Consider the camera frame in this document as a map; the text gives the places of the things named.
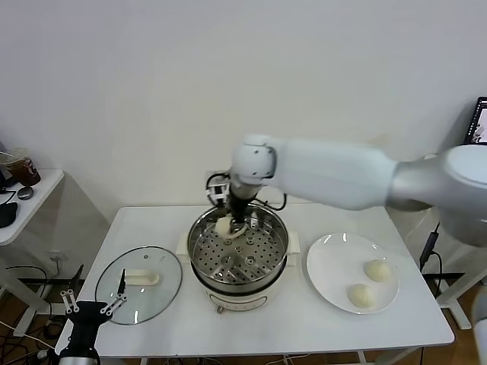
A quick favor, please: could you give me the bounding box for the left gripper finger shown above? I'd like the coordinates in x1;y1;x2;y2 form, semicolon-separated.
100;268;129;317
59;264;85;315

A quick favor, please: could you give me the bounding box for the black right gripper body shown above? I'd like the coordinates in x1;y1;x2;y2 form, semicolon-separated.
228;192;254;227

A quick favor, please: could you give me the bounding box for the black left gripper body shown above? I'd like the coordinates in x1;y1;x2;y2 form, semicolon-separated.
66;300;110;354

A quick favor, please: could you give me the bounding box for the glass lid with cream handle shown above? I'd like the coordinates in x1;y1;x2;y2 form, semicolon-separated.
94;246;184;326

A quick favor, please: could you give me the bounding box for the stainless steel steamer basket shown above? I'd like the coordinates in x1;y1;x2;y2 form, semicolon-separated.
187;205;290;293

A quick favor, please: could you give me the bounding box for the cream electric cooker base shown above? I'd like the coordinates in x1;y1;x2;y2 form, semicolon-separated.
175;227;301;315

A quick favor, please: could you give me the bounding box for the black soft object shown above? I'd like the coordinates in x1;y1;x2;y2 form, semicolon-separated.
0;202;19;229

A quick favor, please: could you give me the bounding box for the white round plate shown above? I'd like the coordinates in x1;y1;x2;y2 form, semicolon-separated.
306;232;400;315

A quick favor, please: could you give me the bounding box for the iced coffee plastic cup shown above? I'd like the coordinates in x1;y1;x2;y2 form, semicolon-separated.
6;147;42;187

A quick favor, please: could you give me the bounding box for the white side table with label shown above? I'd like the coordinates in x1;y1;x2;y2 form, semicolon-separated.
433;212;487;331

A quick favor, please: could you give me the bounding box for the open laptop with grey keyboard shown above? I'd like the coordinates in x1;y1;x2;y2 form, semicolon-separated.
466;97;487;145

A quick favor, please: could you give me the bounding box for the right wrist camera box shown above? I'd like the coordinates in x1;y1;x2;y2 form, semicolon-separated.
205;170;230;208

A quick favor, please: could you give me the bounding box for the white wall outlet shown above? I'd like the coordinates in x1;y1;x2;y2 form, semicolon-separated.
48;250;72;267

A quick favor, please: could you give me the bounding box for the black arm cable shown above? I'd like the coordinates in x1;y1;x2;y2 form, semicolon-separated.
254;188;287;211

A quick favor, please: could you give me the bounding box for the black floor cable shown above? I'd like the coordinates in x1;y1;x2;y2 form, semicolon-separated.
0;265;53;305

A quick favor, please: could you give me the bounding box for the black cable with adapter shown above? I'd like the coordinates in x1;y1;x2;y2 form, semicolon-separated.
418;222;446;301

